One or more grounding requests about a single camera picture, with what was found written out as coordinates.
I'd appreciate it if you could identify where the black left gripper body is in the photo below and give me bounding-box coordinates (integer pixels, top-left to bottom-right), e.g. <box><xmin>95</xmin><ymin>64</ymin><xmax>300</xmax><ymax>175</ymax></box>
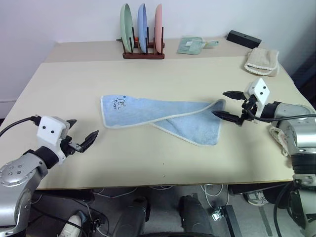
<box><xmin>60</xmin><ymin>135</ymin><xmax>84</xmax><ymax>159</ymax></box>

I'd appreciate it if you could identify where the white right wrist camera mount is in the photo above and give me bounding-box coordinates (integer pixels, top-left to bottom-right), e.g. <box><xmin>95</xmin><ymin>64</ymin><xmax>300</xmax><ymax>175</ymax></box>
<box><xmin>242</xmin><ymin>78</ymin><xmax>271</xmax><ymax>118</ymax></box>

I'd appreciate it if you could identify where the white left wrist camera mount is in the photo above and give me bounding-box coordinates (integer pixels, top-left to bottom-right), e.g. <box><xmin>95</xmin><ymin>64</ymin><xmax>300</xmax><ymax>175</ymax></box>
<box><xmin>37</xmin><ymin>115</ymin><xmax>72</xmax><ymax>165</ymax></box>

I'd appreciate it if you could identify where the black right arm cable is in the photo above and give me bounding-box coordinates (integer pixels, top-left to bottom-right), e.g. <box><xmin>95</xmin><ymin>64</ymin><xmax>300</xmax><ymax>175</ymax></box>
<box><xmin>245</xmin><ymin>108</ymin><xmax>316</xmax><ymax>123</ymax></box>

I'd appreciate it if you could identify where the black metal table foot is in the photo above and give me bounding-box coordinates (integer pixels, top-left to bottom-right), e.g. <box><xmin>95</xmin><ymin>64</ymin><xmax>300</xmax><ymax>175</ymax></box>
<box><xmin>209</xmin><ymin>204</ymin><xmax>243</xmax><ymax>237</ymax></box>

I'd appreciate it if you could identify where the dark brown wooden plate rack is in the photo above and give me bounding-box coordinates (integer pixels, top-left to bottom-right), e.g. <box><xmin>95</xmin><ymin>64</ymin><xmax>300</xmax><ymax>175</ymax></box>
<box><xmin>116</xmin><ymin>25</ymin><xmax>165</xmax><ymax>60</ymax></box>

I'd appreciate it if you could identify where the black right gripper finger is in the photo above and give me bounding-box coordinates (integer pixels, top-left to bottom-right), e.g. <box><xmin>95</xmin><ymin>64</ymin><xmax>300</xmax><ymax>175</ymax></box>
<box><xmin>222</xmin><ymin>90</ymin><xmax>245</xmax><ymax>100</ymax></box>
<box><xmin>211</xmin><ymin>110</ymin><xmax>243</xmax><ymax>125</ymax></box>

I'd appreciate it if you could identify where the folded beige towel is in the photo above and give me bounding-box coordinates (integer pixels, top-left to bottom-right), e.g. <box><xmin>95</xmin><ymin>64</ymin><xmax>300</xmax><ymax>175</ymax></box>
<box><xmin>241</xmin><ymin>47</ymin><xmax>280</xmax><ymax>78</ymax></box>

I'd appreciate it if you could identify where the long black box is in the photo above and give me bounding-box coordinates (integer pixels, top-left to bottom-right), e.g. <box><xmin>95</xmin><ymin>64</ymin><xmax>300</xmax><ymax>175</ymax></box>
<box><xmin>226</xmin><ymin>30</ymin><xmax>263</xmax><ymax>49</ymax></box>

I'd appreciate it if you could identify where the grey sneaker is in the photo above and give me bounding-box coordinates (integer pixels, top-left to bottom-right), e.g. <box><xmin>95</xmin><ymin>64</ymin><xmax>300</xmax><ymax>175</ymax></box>
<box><xmin>242</xmin><ymin>191</ymin><xmax>269</xmax><ymax>206</ymax></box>

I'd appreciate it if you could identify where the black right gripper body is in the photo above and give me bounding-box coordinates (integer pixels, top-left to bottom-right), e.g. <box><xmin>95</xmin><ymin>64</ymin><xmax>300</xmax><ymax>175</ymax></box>
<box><xmin>237</xmin><ymin>94</ymin><xmax>259</xmax><ymax>127</ymax></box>

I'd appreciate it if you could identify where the thick black cable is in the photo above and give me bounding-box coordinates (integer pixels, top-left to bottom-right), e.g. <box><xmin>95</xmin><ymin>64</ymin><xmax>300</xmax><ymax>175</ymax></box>
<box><xmin>273</xmin><ymin>181</ymin><xmax>301</xmax><ymax>237</ymax></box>

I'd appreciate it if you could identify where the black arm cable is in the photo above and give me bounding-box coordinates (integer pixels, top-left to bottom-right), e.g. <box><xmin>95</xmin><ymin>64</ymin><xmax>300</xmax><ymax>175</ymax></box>
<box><xmin>245</xmin><ymin>108</ymin><xmax>316</xmax><ymax>123</ymax></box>
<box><xmin>0</xmin><ymin>115</ymin><xmax>41</xmax><ymax>137</ymax></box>

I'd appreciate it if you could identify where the blue plate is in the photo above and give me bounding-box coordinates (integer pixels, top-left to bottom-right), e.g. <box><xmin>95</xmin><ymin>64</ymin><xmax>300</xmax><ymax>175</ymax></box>
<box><xmin>137</xmin><ymin>3</ymin><xmax>149</xmax><ymax>54</ymax></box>

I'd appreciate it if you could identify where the white shoe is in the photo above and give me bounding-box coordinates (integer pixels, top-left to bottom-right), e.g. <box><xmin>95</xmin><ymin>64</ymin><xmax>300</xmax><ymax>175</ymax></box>
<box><xmin>57</xmin><ymin>214</ymin><xmax>84</xmax><ymax>237</ymax></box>

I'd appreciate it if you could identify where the dark rounded shape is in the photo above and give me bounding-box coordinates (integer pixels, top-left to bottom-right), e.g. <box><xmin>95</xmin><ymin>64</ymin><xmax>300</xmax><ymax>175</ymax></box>
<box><xmin>178</xmin><ymin>194</ymin><xmax>213</xmax><ymax>237</ymax></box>
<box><xmin>115</xmin><ymin>196</ymin><xmax>152</xmax><ymax>237</ymax></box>

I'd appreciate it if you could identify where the crumpled beige towel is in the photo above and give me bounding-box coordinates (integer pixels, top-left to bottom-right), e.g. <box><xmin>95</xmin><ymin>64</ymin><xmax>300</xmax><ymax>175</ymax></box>
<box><xmin>269</xmin><ymin>126</ymin><xmax>292</xmax><ymax>157</ymax></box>

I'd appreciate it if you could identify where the light blue towel with writing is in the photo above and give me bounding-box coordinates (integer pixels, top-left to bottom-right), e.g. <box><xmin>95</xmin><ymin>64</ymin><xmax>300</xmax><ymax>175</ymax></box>
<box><xmin>100</xmin><ymin>93</ymin><xmax>227</xmax><ymax>147</ymax></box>

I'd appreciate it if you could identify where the pink plate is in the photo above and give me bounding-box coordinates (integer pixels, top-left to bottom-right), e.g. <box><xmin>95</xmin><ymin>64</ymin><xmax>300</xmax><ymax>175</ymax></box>
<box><xmin>155</xmin><ymin>4</ymin><xmax>164</xmax><ymax>54</ymax></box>

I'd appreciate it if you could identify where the white cable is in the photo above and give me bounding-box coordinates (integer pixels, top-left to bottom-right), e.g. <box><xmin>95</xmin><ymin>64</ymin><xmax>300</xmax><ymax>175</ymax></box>
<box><xmin>200</xmin><ymin>183</ymin><xmax>231</xmax><ymax>208</ymax></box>

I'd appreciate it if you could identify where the green cloth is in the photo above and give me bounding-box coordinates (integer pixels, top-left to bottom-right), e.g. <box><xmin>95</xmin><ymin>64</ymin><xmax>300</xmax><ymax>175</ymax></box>
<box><xmin>176</xmin><ymin>35</ymin><xmax>220</xmax><ymax>56</ymax></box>

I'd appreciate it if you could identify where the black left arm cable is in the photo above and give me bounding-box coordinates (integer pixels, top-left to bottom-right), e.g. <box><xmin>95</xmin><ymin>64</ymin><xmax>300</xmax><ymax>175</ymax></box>
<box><xmin>0</xmin><ymin>115</ymin><xmax>41</xmax><ymax>137</ymax></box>

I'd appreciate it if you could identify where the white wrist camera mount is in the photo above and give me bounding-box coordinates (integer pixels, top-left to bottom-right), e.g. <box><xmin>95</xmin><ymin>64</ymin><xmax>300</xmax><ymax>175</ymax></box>
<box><xmin>37</xmin><ymin>115</ymin><xmax>72</xmax><ymax>165</ymax></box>
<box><xmin>242</xmin><ymin>78</ymin><xmax>271</xmax><ymax>118</ymax></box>

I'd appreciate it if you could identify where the green plate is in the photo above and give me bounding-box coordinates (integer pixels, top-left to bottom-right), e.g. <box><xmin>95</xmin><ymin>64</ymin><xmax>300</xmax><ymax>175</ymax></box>
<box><xmin>119</xmin><ymin>3</ymin><xmax>135</xmax><ymax>53</ymax></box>

